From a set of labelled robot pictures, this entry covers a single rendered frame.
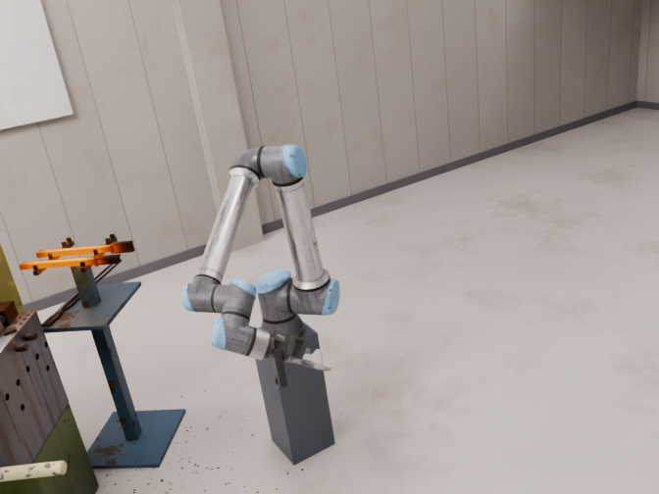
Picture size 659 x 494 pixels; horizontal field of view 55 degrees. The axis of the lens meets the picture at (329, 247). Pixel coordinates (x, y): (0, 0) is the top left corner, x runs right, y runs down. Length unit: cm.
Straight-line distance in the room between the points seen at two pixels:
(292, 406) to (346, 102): 343
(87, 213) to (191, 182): 81
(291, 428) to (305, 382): 22
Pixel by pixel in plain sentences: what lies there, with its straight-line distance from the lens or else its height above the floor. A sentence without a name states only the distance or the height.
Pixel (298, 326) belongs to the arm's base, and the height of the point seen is 64.
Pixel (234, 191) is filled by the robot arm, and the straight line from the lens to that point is 223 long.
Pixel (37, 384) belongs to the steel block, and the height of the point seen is 68.
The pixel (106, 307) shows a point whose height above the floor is 77.
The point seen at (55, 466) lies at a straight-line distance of 235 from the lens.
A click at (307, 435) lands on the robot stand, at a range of 295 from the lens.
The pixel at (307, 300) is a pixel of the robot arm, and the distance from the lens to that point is 253.
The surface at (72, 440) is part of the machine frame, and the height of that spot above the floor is 33.
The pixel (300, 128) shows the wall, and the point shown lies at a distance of 547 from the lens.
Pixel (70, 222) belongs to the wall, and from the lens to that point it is 497.
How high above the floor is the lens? 199
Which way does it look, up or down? 23 degrees down
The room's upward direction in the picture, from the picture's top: 8 degrees counter-clockwise
